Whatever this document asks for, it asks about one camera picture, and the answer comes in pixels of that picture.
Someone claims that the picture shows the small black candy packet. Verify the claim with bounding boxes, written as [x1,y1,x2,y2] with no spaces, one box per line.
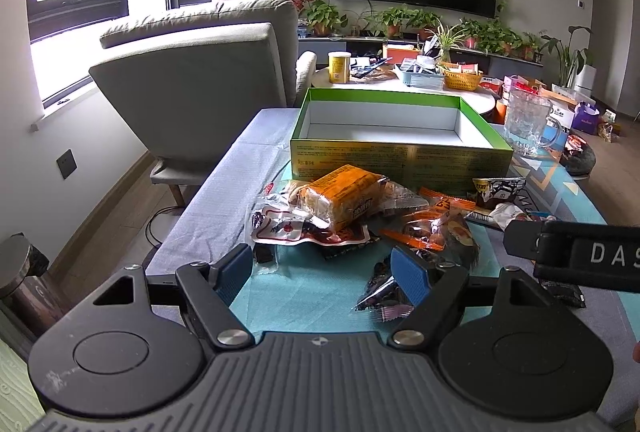
[354,262,413,323]

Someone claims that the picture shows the orange sausage snack packet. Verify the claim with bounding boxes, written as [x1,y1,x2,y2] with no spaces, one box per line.
[378,187,480,268]

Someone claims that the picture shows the red chicken snack pouch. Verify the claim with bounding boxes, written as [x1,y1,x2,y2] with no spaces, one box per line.
[250,207,370,247]

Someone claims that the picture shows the black white snack packet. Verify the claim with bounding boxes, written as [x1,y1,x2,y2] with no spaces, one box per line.
[473,177,526,210]

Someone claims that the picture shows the orange bread loaf package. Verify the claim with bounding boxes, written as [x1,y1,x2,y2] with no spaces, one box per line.
[288,165,417,231]

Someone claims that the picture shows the person's right hand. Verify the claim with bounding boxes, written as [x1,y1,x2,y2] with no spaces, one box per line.
[632,342,640,363]

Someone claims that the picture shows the teal patterned table cloth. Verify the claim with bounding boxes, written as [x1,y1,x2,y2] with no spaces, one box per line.
[144,106,640,353]

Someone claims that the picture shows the clear glass mug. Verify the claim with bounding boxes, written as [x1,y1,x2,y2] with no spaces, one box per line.
[504,89,563,157]

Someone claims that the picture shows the green cardboard box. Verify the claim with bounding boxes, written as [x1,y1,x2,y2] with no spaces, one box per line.
[290,88,513,196]

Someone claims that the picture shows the steel trash bin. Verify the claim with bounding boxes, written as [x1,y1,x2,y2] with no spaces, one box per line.
[0,233,70,338]

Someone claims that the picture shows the round white coffee table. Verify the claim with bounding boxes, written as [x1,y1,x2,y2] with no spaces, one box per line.
[311,69,496,117]

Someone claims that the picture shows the blue plastic tray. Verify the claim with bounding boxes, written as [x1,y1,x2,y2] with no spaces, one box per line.
[393,66,444,90]

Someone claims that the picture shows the yellow wicker basket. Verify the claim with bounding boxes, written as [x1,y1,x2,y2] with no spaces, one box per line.
[444,70,483,92]

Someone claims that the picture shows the grey armchair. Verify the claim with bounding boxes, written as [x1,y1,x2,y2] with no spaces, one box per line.
[89,0,317,205]

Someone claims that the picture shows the dark tv console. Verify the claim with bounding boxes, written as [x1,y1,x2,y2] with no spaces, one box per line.
[297,35,547,81]

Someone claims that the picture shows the orange storage box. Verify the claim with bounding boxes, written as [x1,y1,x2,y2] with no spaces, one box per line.
[383,45,421,66]

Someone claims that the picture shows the spider plant in vase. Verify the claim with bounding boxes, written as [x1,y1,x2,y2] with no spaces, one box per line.
[435,21,465,63]

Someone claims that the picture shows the black wall socket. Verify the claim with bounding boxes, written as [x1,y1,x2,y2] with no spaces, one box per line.
[56,149,77,179]

